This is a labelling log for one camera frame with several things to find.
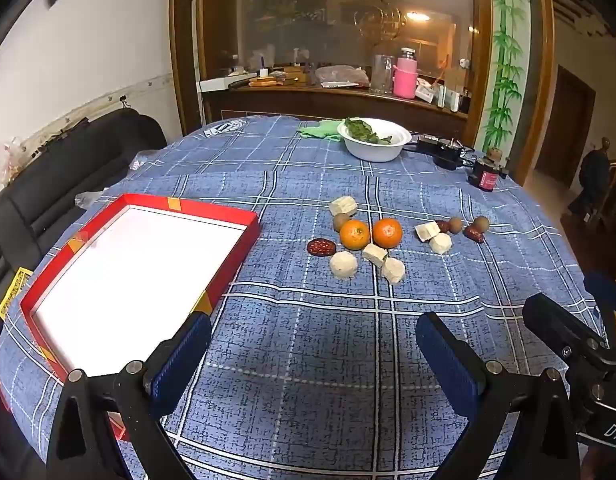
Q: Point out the green leaves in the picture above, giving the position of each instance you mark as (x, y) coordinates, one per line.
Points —
(360, 130)

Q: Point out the white flat box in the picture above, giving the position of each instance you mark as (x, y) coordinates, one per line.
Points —
(218, 83)

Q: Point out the red box with white inside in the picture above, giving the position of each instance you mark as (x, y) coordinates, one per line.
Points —
(138, 270)

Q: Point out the brown longan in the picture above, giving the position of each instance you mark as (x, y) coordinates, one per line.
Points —
(481, 223)
(455, 225)
(341, 221)

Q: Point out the wooden display cabinet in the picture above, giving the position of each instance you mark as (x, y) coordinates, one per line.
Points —
(188, 60)

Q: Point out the green cloth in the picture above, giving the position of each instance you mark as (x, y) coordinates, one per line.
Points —
(320, 130)

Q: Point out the black sofa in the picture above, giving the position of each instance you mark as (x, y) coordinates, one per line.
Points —
(63, 175)

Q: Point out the pink thermos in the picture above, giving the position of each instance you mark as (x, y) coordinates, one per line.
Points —
(405, 80)

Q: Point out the wooden door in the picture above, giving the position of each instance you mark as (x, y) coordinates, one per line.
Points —
(562, 125)

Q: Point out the glass pitcher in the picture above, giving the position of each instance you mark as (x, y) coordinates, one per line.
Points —
(381, 77)

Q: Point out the white bowl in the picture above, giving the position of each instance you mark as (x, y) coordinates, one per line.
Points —
(372, 151)

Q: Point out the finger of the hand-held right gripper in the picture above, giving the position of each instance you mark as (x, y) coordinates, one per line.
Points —
(607, 290)
(552, 320)

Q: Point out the clear plastic bag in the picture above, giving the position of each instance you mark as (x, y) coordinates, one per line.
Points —
(88, 199)

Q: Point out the orange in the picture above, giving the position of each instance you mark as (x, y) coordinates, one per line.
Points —
(387, 232)
(354, 234)

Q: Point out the black wall clip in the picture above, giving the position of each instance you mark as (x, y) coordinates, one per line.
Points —
(124, 102)

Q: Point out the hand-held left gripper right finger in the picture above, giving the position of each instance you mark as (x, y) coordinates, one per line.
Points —
(447, 365)

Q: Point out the blue plaid tablecloth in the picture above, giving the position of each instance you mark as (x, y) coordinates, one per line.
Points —
(308, 360)

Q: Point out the dark jar with red label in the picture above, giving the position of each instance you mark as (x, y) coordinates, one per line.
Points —
(484, 177)

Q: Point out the round white pastry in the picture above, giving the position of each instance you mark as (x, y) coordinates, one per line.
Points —
(344, 265)
(440, 243)

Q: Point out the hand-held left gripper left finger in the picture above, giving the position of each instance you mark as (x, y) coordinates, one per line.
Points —
(180, 365)

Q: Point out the plastic bag with pink contents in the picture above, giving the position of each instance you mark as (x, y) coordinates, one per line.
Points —
(340, 75)

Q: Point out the red date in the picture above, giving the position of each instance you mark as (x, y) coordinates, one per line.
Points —
(321, 247)
(473, 233)
(441, 226)

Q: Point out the square white pastry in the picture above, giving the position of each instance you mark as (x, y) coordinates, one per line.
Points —
(344, 206)
(426, 231)
(393, 271)
(375, 254)

